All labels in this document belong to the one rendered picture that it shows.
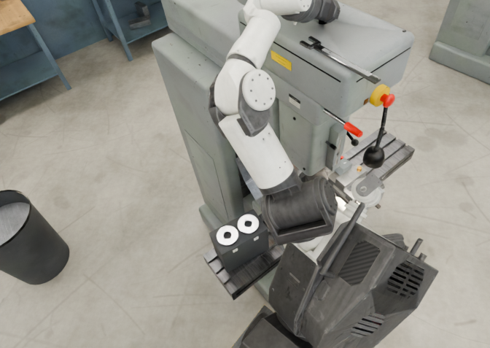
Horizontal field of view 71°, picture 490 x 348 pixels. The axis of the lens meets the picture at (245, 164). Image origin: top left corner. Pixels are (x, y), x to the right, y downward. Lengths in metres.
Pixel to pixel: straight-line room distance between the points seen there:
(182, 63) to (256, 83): 0.94
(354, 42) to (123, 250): 2.39
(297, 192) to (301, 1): 0.40
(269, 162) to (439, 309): 2.15
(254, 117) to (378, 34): 0.49
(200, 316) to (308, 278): 1.76
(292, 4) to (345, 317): 0.67
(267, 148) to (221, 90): 0.15
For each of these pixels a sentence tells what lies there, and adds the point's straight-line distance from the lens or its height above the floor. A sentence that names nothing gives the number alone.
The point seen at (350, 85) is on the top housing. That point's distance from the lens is 0.91.
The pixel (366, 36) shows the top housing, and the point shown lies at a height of 1.89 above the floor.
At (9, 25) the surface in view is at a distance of 4.31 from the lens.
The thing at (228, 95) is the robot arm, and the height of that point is 1.98.
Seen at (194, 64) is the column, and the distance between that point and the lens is 1.55.
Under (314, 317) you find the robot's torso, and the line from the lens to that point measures 0.85.
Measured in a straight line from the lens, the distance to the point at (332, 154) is 1.30.
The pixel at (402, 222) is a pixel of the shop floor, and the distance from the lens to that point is 2.91.
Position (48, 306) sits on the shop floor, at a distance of 3.02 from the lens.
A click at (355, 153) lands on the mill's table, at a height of 0.93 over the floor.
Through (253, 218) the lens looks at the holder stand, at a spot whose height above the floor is 1.13.
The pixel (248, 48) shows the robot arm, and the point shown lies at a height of 2.03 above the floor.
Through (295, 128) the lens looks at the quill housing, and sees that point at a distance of 1.23.
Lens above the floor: 2.41
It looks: 50 degrees down
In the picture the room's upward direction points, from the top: 9 degrees counter-clockwise
